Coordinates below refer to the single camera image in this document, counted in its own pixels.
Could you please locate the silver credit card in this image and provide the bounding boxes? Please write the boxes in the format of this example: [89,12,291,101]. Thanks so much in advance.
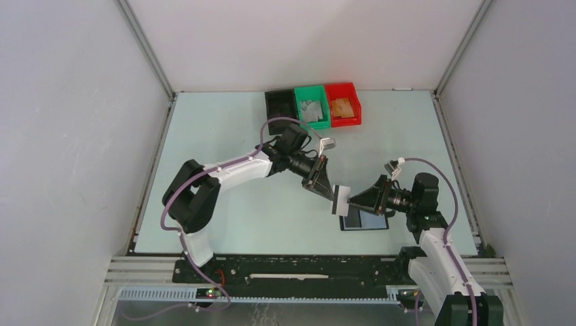
[331,185,351,217]

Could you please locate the black leather card holder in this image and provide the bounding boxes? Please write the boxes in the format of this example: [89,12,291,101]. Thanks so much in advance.
[339,211,389,231]

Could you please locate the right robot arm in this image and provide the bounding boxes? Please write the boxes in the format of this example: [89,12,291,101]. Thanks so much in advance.
[347,173,504,325]

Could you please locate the aluminium frame rail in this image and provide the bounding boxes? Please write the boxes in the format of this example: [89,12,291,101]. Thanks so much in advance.
[104,255,514,305]

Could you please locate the green storage bin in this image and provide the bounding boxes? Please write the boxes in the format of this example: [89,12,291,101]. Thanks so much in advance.
[294,85,331,130]

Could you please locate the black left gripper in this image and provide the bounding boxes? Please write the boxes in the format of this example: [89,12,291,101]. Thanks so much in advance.
[287,151,334,202]

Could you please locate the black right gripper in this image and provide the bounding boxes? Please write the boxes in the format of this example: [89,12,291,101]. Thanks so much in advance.
[348,174,418,216]

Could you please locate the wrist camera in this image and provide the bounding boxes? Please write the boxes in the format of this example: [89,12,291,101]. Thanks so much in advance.
[318,137,336,156]
[384,158,406,180]

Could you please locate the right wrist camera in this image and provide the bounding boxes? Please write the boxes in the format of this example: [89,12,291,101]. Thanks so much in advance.
[384,158,406,180]

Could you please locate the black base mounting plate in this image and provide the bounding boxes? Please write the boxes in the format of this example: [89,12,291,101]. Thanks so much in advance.
[172,254,415,300]

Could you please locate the red storage bin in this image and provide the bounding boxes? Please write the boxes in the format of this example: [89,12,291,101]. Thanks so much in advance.
[324,82,362,128]

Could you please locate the black storage bin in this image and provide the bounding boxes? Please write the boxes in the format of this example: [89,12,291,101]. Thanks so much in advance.
[264,88,298,136]

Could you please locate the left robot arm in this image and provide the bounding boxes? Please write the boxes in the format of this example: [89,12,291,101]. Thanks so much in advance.
[160,142,334,283]

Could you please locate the orange cards in red bin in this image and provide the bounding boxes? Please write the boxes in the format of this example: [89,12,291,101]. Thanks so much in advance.
[331,98,355,119]

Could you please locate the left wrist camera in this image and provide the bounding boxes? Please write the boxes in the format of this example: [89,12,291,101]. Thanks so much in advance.
[318,137,336,156]

